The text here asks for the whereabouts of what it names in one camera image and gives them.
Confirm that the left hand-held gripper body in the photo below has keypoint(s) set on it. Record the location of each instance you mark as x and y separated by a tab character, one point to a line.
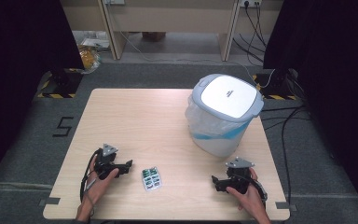
105	161

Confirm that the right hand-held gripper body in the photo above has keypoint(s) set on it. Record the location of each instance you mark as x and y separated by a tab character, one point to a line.
238	177

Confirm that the green pill blister pack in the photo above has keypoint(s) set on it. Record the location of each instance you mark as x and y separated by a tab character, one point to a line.
151	179

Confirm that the white lidded trash can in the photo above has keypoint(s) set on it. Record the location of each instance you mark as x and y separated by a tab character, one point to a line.
225	96

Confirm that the person's right hand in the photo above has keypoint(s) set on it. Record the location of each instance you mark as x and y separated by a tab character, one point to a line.
250	200

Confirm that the person's left hand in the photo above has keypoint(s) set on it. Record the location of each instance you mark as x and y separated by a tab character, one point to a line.
95	188

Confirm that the grey tape floor marker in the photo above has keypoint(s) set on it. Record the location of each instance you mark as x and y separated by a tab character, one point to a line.
285	205

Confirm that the stand base with hazard tape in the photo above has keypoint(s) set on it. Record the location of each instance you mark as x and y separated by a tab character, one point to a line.
276	84
62	83

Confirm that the yellow plastic bag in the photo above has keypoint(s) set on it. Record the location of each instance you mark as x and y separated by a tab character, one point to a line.
88	59

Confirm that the white papers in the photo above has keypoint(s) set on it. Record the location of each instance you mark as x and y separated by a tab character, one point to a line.
95	42

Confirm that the black curtain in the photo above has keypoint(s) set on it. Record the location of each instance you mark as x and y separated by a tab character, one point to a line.
335	77
15	62

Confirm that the white wall socket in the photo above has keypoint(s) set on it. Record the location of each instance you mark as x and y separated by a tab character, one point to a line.
250	2
115	1

